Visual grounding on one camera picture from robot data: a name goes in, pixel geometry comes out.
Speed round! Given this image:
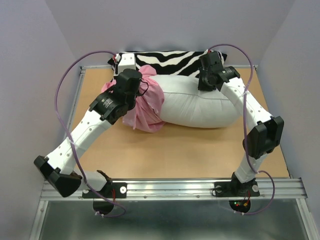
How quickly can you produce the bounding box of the pink floral satin pillowcase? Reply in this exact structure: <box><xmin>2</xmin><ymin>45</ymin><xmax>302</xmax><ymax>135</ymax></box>
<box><xmin>100</xmin><ymin>64</ymin><xmax>167</xmax><ymax>133</ymax></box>

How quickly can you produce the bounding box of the white pillow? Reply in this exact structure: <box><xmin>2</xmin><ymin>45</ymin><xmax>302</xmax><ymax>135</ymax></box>
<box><xmin>152</xmin><ymin>75</ymin><xmax>240</xmax><ymax>129</ymax></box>

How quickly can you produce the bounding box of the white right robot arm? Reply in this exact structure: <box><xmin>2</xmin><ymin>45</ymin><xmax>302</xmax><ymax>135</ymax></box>
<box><xmin>198</xmin><ymin>51</ymin><xmax>284</xmax><ymax>195</ymax></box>

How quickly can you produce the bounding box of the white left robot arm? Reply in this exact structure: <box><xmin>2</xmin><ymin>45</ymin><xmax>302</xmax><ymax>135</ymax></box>
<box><xmin>34</xmin><ymin>69</ymin><xmax>143</xmax><ymax>198</ymax></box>

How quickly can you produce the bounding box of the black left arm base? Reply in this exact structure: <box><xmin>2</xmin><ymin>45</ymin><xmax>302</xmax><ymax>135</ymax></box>
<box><xmin>81</xmin><ymin>170</ymin><xmax>127</xmax><ymax>218</ymax></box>

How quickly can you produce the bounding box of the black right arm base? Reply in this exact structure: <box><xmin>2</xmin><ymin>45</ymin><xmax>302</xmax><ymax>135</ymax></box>
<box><xmin>211</xmin><ymin>173</ymin><xmax>260</xmax><ymax>214</ymax></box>

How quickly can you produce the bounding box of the zebra print pillow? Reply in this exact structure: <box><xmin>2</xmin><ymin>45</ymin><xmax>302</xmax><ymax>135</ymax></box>
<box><xmin>107</xmin><ymin>50</ymin><xmax>229</xmax><ymax>76</ymax></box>

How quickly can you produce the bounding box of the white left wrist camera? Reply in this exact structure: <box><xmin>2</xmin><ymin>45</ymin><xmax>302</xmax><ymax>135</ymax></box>
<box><xmin>114</xmin><ymin>53</ymin><xmax>136</xmax><ymax>76</ymax></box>

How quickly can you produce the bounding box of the aluminium table frame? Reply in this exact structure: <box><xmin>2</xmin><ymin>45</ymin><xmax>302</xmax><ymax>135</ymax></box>
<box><xmin>51</xmin><ymin>65</ymin><xmax>87</xmax><ymax>180</ymax></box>

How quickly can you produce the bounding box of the aluminium mounting rail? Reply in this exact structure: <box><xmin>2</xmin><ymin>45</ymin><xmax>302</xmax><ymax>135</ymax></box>
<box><xmin>41</xmin><ymin>177</ymin><xmax>310</xmax><ymax>201</ymax></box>

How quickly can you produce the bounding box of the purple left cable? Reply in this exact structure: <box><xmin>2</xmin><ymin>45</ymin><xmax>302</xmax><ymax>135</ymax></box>
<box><xmin>54</xmin><ymin>50</ymin><xmax>127</xmax><ymax>218</ymax></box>

